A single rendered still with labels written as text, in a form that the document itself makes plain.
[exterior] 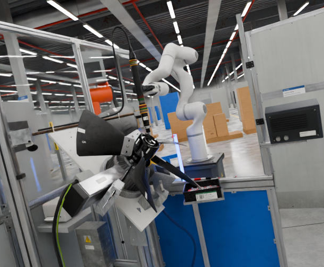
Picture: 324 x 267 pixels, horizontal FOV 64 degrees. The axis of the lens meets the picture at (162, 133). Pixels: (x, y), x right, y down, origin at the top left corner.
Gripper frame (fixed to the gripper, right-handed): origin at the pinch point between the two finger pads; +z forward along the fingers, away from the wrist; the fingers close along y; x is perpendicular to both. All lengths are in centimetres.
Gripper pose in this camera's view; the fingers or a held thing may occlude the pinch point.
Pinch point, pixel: (138, 89)
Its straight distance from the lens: 141.0
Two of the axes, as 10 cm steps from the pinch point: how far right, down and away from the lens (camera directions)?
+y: -8.9, 1.5, 4.4
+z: -4.2, 1.5, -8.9
